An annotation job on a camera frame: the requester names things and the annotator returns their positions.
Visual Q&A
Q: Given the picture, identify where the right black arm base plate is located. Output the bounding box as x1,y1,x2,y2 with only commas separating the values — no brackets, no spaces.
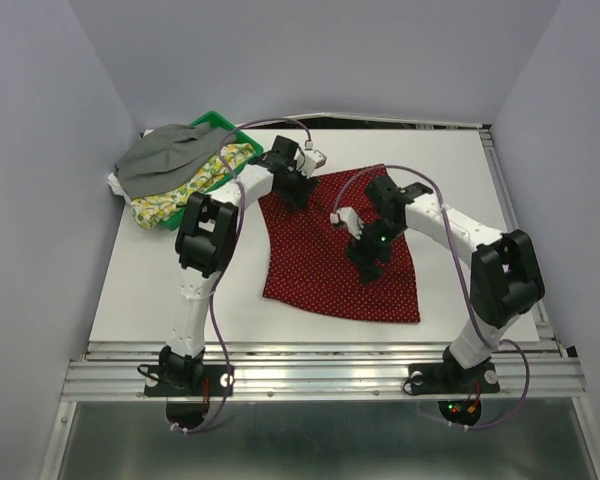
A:
402,362,500,397

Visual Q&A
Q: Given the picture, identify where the yellow lemon print skirt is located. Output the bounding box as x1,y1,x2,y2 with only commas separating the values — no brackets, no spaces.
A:
130,155,232,230

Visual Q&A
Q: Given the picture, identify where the aluminium frame rail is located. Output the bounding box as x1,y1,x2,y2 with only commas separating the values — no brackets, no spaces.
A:
61,340,586,402

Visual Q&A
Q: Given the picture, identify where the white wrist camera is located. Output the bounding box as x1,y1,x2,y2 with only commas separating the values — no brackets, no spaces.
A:
330,207,364,240
302,149,327,176

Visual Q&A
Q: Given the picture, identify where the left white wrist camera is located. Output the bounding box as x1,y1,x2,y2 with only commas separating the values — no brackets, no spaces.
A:
302,149,327,176

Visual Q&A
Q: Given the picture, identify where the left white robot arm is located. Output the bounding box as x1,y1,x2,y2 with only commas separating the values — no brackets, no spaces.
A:
153,136,327,394

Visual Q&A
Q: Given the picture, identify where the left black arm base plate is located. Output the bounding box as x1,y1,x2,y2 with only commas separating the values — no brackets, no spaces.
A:
137,364,233,398

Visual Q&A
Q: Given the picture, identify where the green plastic tray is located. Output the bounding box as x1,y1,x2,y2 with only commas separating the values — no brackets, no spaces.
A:
157,131,264,231

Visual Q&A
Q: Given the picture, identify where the red polka dot skirt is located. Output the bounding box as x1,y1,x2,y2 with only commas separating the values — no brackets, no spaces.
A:
259,167,421,324

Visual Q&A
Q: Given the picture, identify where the grey skirt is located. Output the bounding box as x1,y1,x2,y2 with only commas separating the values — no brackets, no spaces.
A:
114,122,236,200

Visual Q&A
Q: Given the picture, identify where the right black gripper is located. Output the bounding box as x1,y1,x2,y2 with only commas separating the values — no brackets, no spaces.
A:
344,216,406,286

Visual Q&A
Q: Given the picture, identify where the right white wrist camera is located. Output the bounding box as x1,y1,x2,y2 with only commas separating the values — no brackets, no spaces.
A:
330,207,364,240

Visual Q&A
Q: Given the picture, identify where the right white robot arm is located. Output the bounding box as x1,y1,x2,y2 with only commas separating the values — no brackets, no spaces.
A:
330,175,545,396

